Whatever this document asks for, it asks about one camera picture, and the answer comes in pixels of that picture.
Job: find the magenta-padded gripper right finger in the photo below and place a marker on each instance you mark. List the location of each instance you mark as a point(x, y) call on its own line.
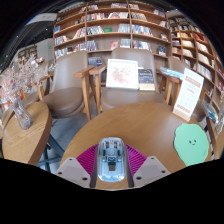
point(151, 170)

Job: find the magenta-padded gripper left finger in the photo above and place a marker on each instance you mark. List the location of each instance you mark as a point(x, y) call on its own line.
point(71, 170)

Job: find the transparent light blue computer mouse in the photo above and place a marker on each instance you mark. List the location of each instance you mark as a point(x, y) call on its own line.
point(111, 160)

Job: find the green smiley mouse pad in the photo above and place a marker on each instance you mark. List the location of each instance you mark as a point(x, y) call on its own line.
point(191, 143)

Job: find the round wooden side table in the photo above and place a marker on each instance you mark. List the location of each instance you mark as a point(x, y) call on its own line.
point(218, 143)
point(23, 140)

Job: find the brown cushioned wooden armchair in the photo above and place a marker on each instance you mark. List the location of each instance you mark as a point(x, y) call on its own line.
point(176, 65)
point(63, 100)
point(133, 98)

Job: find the glass vase with pink flowers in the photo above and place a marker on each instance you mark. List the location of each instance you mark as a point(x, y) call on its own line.
point(21, 116)

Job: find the stack of colourful books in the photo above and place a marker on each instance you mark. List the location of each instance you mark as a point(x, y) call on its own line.
point(210, 111)

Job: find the white sign in wooden base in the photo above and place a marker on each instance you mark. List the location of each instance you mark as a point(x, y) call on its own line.
point(188, 93)

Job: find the glass vase with beige flowers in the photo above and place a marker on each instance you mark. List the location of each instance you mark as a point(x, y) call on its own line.
point(220, 116)

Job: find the dark cover book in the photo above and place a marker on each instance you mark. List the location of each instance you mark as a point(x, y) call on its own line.
point(146, 79)

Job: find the pile of blue books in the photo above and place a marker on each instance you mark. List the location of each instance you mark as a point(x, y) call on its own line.
point(170, 72)

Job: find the white framed floral picture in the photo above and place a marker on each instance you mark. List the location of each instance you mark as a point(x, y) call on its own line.
point(122, 74)

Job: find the distant wooden bookshelf unit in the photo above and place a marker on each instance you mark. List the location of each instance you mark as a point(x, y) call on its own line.
point(26, 53)

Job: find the curved wooden bookshelf unit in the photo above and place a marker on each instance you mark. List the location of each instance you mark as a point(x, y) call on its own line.
point(200, 50)

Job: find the wide wooden bookshelf unit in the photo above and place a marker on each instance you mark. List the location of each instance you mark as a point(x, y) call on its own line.
point(103, 41)

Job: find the white ceiling light panel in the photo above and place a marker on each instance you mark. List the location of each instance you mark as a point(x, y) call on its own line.
point(42, 18)

